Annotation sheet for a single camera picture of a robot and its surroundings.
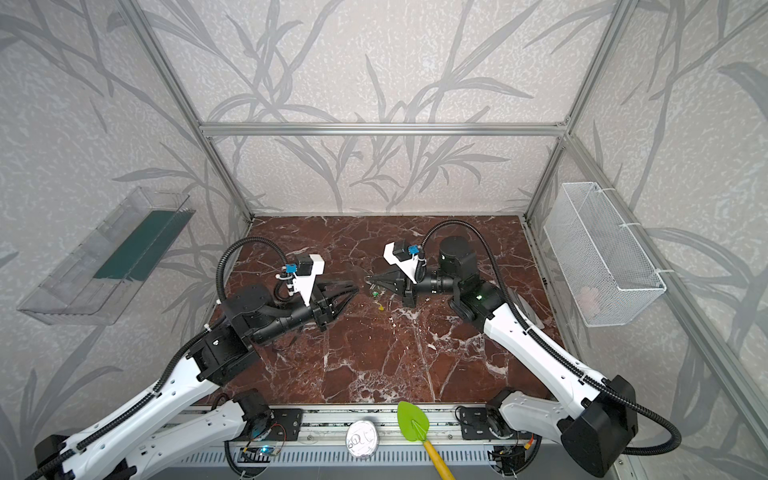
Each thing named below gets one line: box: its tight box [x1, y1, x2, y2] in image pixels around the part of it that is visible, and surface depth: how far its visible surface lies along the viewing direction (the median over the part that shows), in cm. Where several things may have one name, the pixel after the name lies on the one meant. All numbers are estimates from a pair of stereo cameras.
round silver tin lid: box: [346, 420, 379, 458], surface depth 69 cm
